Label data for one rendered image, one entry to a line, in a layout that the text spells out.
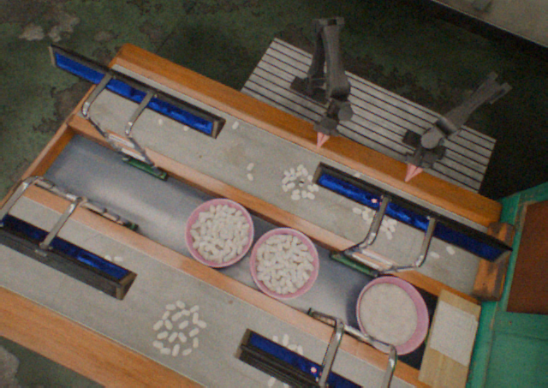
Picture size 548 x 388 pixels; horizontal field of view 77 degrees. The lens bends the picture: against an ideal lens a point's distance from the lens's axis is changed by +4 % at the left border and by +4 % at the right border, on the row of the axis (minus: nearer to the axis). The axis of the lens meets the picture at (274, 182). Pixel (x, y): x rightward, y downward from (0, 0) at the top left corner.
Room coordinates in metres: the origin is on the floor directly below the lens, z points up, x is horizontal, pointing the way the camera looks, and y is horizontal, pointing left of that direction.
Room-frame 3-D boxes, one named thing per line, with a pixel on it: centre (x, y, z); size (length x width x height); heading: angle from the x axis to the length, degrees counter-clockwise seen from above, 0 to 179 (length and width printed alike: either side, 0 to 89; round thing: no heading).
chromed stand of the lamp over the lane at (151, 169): (0.49, 0.54, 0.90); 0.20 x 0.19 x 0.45; 76
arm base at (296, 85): (0.97, -0.09, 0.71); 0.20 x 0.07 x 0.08; 73
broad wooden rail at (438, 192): (0.70, -0.07, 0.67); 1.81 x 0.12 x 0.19; 76
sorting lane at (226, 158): (0.50, -0.02, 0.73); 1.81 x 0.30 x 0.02; 76
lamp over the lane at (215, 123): (0.57, 0.51, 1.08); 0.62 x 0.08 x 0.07; 76
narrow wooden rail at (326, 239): (0.33, 0.02, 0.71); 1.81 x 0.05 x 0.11; 76
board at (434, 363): (-0.03, -0.74, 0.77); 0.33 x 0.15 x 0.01; 166
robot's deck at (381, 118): (0.65, -0.30, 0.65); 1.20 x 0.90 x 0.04; 73
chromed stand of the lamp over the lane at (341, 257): (0.26, -0.41, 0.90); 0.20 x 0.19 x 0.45; 76
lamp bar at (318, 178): (0.34, -0.43, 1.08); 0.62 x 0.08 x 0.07; 76
